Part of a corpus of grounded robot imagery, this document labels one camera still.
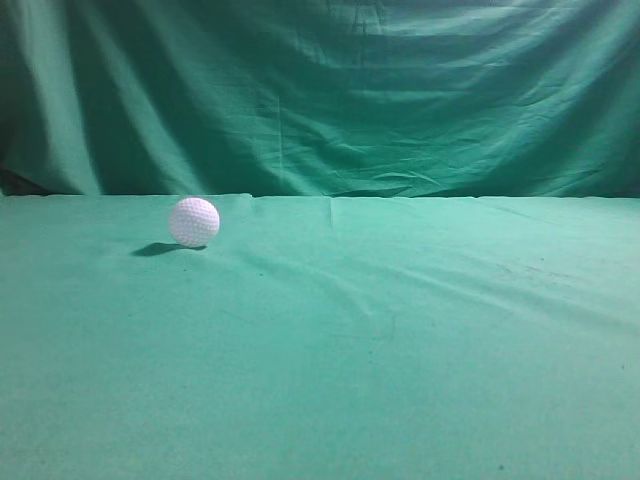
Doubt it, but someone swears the white dimpled golf ball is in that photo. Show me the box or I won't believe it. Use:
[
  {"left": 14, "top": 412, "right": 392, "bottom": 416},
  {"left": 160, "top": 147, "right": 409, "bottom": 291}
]
[{"left": 168, "top": 197, "right": 220, "bottom": 248}]

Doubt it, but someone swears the green table cloth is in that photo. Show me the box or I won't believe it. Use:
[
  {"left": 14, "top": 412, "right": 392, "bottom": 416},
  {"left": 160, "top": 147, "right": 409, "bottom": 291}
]
[{"left": 1, "top": 195, "right": 639, "bottom": 479}]

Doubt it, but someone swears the green backdrop curtain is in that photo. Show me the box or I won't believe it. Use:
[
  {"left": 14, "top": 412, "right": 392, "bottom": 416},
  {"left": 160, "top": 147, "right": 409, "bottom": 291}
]
[{"left": 1, "top": 1, "right": 639, "bottom": 198}]

